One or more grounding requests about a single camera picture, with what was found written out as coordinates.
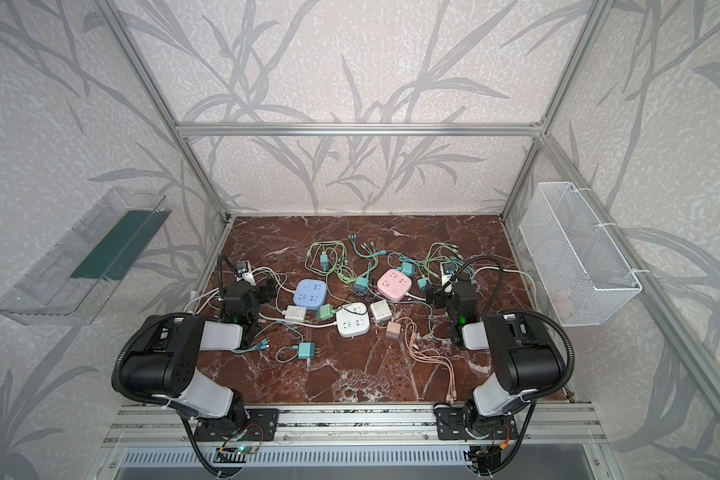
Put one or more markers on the clear plastic wall bin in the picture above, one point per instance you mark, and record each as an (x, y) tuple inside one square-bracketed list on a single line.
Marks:
[(71, 283)]

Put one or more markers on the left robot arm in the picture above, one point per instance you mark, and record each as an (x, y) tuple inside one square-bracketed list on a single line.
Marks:
[(158, 365)]

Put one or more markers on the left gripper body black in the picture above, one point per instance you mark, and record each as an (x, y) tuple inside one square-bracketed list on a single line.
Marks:
[(257, 291)]

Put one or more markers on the pink plug adapter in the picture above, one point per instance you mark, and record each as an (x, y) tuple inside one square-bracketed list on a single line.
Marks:
[(393, 330)]

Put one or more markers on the pink power strip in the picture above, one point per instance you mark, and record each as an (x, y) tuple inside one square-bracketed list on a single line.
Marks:
[(394, 285)]

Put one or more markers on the white wire mesh basket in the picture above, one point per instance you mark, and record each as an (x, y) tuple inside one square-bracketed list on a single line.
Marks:
[(585, 275)]

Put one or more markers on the white charger adapter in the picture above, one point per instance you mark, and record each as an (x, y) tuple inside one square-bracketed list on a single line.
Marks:
[(381, 311)]

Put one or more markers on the blue power strip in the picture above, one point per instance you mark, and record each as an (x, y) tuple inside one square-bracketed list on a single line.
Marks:
[(310, 294)]

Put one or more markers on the white plug adapter small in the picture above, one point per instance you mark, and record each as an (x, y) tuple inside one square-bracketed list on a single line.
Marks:
[(295, 313)]

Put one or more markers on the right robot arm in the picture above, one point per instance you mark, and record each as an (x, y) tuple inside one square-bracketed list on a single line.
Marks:
[(531, 358)]

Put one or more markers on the white power strip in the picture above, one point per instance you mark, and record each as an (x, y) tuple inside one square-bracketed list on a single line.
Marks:
[(352, 320)]

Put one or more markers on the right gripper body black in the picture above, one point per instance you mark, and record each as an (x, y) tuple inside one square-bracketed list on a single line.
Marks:
[(442, 297)]

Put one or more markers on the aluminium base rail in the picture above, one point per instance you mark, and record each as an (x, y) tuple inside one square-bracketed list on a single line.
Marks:
[(334, 424)]

